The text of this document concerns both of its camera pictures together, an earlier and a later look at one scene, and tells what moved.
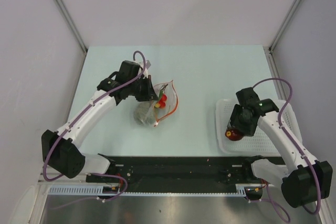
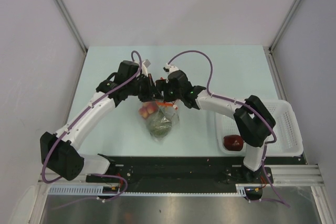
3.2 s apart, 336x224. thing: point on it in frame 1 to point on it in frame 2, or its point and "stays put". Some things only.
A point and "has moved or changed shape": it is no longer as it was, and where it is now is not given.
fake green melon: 144,112 to 159,126
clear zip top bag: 150,112 has moved or changed shape
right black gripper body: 239,119 to 169,94
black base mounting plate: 140,174 stays put
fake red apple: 233,134 has moved or changed shape
